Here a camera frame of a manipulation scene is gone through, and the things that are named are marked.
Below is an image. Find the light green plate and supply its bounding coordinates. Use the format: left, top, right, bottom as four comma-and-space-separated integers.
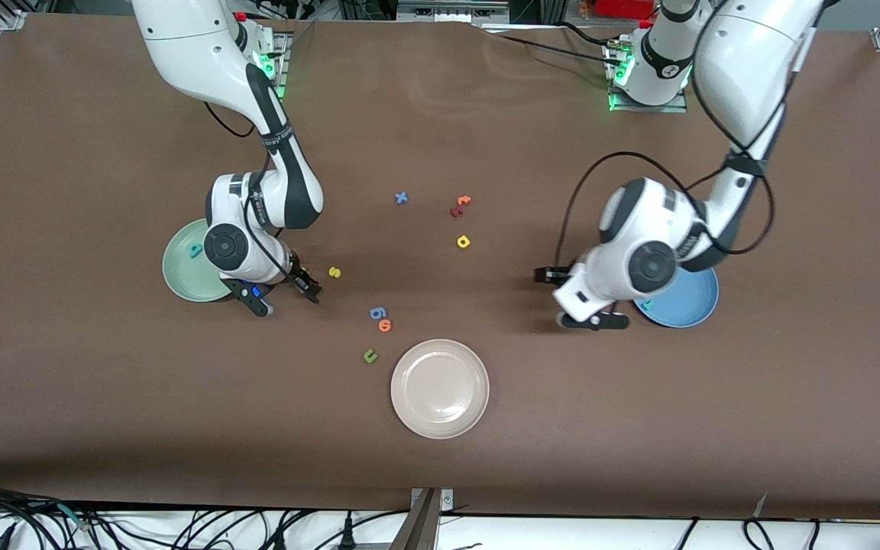
162, 218, 233, 303

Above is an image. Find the blue plate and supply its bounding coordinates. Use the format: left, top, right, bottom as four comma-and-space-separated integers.
633, 264, 720, 329

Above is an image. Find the beige plate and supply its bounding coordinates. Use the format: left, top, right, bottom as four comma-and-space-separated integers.
390, 338, 490, 440

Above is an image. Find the red background object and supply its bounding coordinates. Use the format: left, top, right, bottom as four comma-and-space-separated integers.
591, 0, 658, 21

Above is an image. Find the grey metal box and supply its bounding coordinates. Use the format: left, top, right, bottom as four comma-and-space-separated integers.
396, 0, 511, 25

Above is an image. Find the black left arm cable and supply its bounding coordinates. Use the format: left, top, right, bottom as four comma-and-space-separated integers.
555, 0, 827, 270

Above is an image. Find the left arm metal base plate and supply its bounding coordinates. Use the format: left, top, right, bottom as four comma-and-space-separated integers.
607, 38, 689, 114

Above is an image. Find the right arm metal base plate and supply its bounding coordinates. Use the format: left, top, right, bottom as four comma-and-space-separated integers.
205, 31, 292, 104

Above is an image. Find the black base cable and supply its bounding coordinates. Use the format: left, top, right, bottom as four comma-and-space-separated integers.
558, 21, 620, 48
480, 23, 618, 63

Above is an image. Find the metal table edge bracket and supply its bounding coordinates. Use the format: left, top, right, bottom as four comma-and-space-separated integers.
390, 487, 456, 550

